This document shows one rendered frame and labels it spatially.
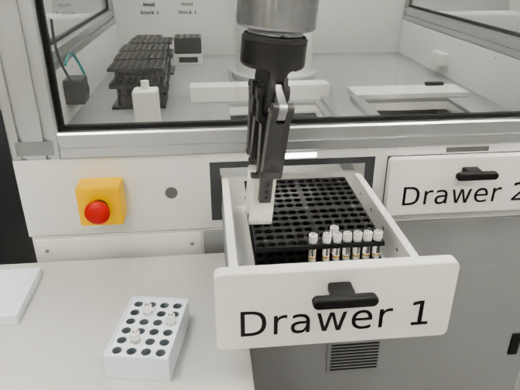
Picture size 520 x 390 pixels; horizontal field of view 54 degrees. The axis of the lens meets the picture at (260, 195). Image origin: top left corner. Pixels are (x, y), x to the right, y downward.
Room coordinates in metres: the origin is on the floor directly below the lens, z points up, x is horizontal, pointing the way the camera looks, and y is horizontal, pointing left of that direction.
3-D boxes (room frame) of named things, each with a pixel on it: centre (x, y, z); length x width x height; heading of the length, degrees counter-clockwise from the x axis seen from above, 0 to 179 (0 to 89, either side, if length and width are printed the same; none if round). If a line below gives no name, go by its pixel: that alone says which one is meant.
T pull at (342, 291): (0.47, -0.09, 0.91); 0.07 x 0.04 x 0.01; 96
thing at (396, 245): (0.71, -0.07, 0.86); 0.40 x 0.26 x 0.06; 6
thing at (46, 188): (1.30, -0.05, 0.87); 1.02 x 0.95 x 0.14; 96
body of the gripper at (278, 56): (0.60, -0.01, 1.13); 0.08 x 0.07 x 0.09; 13
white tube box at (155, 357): (0.55, 0.15, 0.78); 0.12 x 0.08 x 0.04; 175
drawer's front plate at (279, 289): (0.50, -0.09, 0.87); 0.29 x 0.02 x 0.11; 96
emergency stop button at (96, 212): (0.74, 0.26, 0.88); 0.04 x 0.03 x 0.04; 96
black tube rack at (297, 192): (0.70, -0.07, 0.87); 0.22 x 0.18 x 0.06; 6
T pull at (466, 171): (0.82, -0.38, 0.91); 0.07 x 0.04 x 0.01; 96
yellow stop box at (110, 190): (0.77, 0.27, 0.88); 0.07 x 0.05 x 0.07; 96
